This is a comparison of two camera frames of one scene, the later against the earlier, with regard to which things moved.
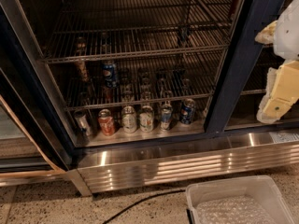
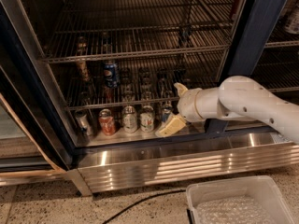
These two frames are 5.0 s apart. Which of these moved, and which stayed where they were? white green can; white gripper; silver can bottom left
Moved: white gripper
Stayed: silver can bottom left; white green can
